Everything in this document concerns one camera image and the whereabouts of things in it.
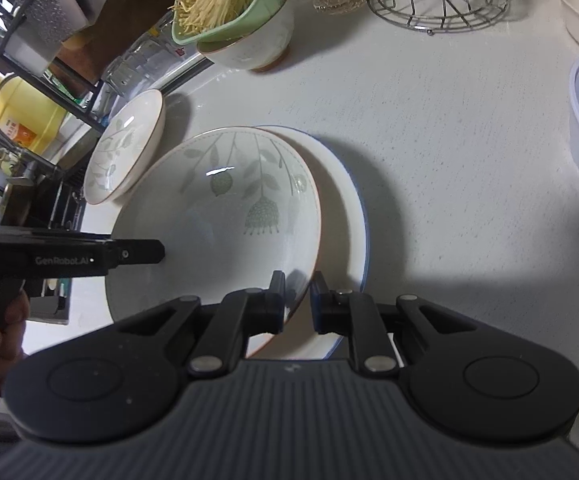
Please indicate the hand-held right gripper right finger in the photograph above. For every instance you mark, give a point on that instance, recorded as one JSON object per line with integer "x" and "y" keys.
{"x": 319, "y": 310}

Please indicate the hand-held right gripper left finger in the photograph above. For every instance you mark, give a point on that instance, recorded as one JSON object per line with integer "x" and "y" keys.
{"x": 277, "y": 305}

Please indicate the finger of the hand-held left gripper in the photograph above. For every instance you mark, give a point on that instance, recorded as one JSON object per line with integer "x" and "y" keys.
{"x": 144, "y": 252}

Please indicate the large floral ceramic bowl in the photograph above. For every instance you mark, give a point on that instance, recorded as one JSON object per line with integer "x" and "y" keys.
{"x": 194, "y": 220}

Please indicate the blue rimmed white plate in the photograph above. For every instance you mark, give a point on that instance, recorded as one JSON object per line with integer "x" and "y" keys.
{"x": 339, "y": 220}

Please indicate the person's left hand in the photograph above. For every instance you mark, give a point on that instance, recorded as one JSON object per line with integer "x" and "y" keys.
{"x": 15, "y": 325}

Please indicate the small floral ceramic plate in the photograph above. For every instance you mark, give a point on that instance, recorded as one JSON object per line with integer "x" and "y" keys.
{"x": 124, "y": 145}

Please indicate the yellow pot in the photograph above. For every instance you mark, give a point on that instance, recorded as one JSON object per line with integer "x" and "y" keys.
{"x": 24, "y": 110}

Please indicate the black metal shelf rack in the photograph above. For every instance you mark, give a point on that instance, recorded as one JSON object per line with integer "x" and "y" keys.
{"x": 44, "y": 92}

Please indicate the clear plastic box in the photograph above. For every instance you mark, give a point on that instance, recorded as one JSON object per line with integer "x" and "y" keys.
{"x": 144, "y": 60}

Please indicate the white floral bowl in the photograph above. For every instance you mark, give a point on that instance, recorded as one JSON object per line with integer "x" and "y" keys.
{"x": 259, "y": 45}

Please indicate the dimpled clear container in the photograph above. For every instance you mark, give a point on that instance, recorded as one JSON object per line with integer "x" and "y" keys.
{"x": 44, "y": 5}

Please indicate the green bowl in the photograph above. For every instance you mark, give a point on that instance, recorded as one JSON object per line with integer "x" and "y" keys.
{"x": 264, "y": 5}

